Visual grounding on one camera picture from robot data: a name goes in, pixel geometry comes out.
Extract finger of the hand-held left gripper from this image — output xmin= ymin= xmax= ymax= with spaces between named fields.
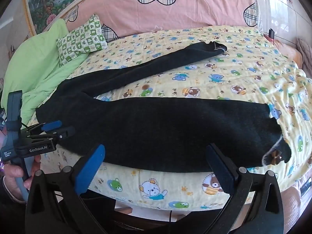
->
xmin=50 ymin=126 xmax=76 ymax=141
xmin=26 ymin=120 xmax=63 ymax=137

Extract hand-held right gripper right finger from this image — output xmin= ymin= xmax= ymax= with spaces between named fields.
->
xmin=205 ymin=143 xmax=285 ymax=234

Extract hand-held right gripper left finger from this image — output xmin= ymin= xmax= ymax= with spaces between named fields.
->
xmin=25 ymin=144 xmax=109 ymax=234

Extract black pants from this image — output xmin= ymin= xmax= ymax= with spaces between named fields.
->
xmin=35 ymin=40 xmax=292 ymax=173

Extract person's left hand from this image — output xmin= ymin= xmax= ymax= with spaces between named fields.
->
xmin=0 ymin=154 xmax=42 ymax=203

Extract light green blanket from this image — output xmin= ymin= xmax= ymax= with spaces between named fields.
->
xmin=1 ymin=18 xmax=90 ymax=125

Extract green checked pillow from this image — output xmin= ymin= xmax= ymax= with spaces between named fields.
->
xmin=56 ymin=14 xmax=109 ymax=68

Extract yellow bear print bed sheet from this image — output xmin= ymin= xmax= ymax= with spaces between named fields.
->
xmin=24 ymin=26 xmax=312 ymax=212

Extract gold framed landscape painting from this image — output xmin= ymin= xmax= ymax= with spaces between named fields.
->
xmin=23 ymin=0 xmax=138 ymax=36

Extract pink pillow with plaid hearts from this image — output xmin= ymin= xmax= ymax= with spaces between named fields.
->
xmin=61 ymin=0 xmax=264 ymax=39

